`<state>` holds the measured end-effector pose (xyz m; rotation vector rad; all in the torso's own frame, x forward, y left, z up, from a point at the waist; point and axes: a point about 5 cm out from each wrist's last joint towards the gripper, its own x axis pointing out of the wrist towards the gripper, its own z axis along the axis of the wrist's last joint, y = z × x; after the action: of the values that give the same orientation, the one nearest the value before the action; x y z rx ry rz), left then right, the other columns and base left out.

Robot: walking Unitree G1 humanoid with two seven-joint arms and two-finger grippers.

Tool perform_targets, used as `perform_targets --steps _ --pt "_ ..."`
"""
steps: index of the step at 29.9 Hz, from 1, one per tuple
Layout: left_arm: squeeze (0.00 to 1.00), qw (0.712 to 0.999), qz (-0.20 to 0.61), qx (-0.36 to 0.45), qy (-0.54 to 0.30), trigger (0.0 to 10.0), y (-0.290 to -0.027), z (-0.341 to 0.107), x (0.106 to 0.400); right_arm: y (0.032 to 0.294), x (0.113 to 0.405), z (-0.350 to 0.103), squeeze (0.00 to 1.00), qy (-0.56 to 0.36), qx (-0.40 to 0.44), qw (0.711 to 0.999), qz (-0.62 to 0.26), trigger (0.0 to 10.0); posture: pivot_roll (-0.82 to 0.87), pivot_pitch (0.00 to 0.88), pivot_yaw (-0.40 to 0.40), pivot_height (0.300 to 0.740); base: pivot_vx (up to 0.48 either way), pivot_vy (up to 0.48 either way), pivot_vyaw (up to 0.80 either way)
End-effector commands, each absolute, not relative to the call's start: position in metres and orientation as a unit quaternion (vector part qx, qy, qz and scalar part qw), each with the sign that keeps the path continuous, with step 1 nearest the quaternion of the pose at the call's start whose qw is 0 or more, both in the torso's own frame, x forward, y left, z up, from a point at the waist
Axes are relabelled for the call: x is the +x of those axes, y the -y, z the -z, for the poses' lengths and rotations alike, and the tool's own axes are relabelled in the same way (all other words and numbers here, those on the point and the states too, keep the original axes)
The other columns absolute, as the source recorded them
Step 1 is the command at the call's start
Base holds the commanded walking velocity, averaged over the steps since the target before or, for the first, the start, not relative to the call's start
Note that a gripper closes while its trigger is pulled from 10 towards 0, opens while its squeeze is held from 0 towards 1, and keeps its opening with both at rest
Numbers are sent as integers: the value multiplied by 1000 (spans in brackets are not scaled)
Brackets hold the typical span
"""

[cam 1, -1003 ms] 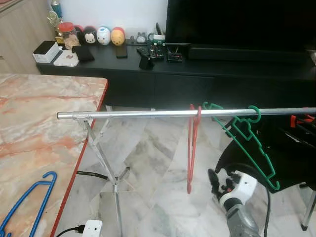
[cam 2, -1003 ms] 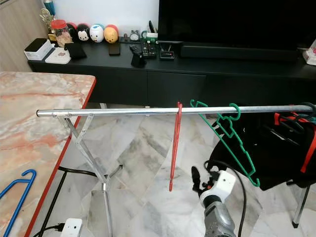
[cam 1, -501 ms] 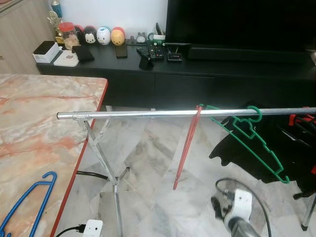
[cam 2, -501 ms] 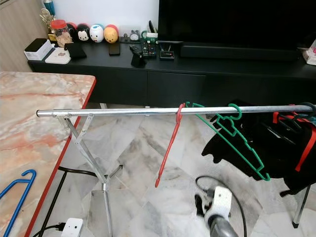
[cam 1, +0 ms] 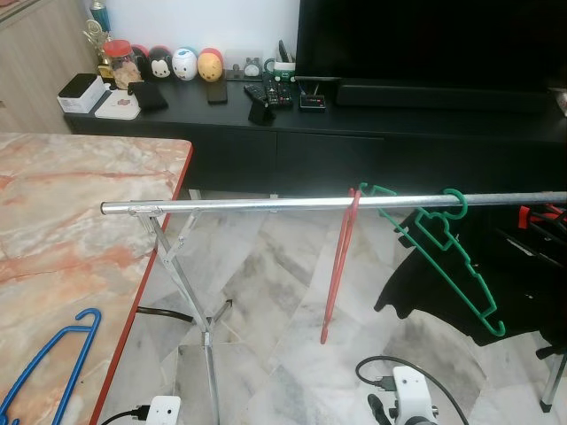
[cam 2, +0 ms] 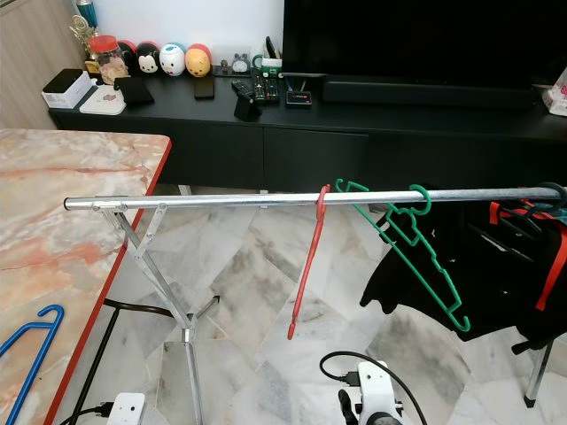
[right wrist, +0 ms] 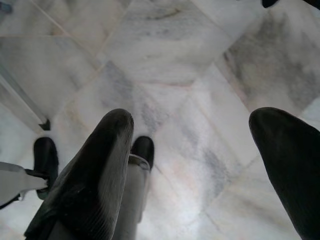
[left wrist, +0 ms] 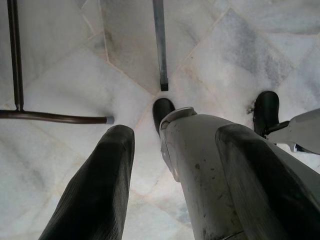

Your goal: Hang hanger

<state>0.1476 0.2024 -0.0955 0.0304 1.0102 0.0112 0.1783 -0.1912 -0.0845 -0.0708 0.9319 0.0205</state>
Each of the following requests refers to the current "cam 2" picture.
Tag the white box with black top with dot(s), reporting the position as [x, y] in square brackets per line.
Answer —
[66, 88]

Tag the black mouse plush toy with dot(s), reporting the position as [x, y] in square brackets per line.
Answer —
[146, 60]

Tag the green mug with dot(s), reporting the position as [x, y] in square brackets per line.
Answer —
[270, 63]

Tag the blue plastic hanger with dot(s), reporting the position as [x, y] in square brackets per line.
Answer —
[53, 309]

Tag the marble top folding table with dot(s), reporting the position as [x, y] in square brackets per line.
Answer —
[71, 221]

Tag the black soundbar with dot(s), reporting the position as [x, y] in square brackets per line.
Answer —
[425, 92]

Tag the white tissue box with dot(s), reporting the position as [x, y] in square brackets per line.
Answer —
[558, 88]

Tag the white round plush toy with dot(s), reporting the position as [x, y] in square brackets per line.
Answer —
[173, 60]

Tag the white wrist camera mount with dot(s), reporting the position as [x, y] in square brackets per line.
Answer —
[374, 390]
[127, 407]

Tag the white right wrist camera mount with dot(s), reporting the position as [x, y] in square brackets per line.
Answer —
[374, 390]

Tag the black phone stand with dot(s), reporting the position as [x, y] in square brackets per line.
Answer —
[248, 107]

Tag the silver clothes rack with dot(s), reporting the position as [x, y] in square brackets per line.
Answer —
[230, 198]

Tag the flat white box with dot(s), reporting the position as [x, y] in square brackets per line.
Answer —
[102, 100]

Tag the black remote control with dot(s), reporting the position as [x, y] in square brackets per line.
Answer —
[267, 89]
[243, 87]

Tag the gold trophy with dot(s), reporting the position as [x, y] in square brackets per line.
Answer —
[87, 22]

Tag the small grey owl figurine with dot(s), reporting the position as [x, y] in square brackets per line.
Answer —
[241, 63]

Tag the red plastic hanger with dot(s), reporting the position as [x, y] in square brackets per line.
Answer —
[307, 266]

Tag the light wood cabinet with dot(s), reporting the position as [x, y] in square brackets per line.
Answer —
[35, 53]

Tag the glass jar red lid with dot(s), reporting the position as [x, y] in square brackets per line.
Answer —
[106, 57]

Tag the black leather pouch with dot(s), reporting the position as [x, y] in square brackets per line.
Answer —
[135, 91]

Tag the black TV console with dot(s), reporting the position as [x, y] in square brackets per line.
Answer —
[319, 142]

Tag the black smartphone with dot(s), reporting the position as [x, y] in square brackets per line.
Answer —
[204, 88]

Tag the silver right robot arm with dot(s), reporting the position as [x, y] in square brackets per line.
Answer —
[383, 420]

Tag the black shirt with red trim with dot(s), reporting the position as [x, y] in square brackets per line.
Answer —
[496, 283]

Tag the green plastic hanger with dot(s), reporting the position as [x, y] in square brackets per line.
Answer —
[403, 226]

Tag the black flat television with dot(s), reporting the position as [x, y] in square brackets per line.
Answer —
[416, 35]

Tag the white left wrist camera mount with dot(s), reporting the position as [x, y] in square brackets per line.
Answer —
[127, 407]

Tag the black hanger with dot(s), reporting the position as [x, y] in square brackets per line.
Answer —
[551, 186]

